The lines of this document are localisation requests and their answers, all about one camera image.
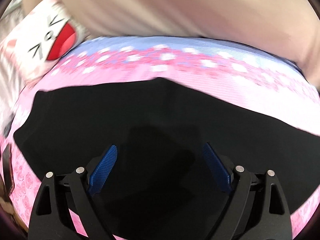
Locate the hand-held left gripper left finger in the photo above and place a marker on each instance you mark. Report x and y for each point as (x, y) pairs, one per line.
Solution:
(104, 167)

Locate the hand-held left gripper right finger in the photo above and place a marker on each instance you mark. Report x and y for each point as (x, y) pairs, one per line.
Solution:
(215, 167)

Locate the black pants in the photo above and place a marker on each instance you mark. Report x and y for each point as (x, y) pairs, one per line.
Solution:
(160, 120)

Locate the pink floral bed sheet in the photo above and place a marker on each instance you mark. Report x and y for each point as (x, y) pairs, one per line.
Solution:
(175, 60)

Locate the white cat face pillow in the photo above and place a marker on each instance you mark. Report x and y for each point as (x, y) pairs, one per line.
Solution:
(42, 40)

